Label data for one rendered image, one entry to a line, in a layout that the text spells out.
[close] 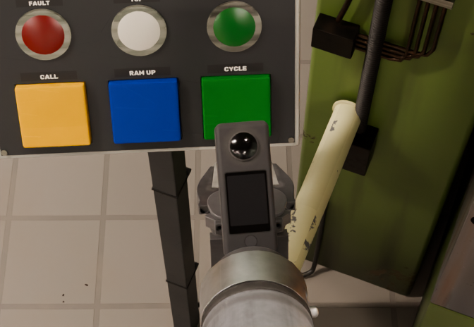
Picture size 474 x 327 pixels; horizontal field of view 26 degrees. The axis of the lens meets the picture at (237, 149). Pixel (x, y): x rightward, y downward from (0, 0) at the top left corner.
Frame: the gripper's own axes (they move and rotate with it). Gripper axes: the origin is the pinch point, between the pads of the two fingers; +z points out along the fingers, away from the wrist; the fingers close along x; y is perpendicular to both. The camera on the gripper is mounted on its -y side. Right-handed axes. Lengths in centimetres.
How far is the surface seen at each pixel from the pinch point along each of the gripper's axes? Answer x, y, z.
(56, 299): -36, 78, 78
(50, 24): -19.1, -9.9, 10.7
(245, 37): 1.1, -7.5, 10.7
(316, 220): 11.6, 31.3, 33.0
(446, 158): 34, 31, 48
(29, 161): -43, 62, 107
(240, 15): 0.6, -10.0, 10.7
